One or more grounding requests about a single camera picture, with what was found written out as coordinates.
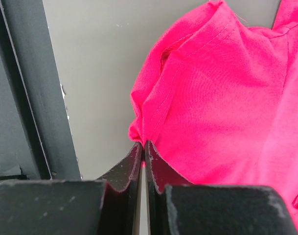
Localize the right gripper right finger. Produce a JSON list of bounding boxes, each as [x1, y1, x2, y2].
[[144, 141, 298, 235]]

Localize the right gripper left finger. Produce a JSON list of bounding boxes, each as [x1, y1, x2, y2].
[[0, 142, 142, 235]]

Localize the pink t shirt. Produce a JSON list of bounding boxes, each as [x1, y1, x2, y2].
[[129, 0, 298, 230]]

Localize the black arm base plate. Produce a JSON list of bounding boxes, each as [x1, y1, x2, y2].
[[0, 0, 81, 181]]

